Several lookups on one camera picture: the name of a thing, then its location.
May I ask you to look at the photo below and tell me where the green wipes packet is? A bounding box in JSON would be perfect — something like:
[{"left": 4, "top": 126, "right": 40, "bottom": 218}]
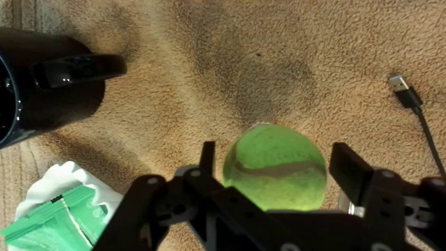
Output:
[{"left": 0, "top": 184, "right": 112, "bottom": 251}]

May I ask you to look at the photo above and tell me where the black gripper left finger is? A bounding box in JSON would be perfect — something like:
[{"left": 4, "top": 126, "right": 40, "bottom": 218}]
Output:
[{"left": 92, "top": 141, "right": 298, "bottom": 251}]

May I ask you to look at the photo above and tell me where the black ceramic mug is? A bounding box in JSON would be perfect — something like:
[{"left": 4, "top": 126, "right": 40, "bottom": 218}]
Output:
[{"left": 0, "top": 27, "right": 128, "bottom": 151}]

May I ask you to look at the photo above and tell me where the yellow-green tennis ball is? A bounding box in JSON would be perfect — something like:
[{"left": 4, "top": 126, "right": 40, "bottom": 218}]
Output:
[{"left": 222, "top": 123, "right": 329, "bottom": 214}]

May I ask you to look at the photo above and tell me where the black USB cable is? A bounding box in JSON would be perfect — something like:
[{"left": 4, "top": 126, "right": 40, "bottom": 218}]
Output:
[{"left": 386, "top": 74, "right": 446, "bottom": 180}]

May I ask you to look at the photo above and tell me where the tan terry towel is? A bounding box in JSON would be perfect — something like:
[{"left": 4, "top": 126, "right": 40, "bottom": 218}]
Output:
[{"left": 0, "top": 0, "right": 446, "bottom": 251}]

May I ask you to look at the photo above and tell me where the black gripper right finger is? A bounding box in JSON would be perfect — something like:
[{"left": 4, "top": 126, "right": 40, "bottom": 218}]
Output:
[{"left": 328, "top": 141, "right": 446, "bottom": 251}]

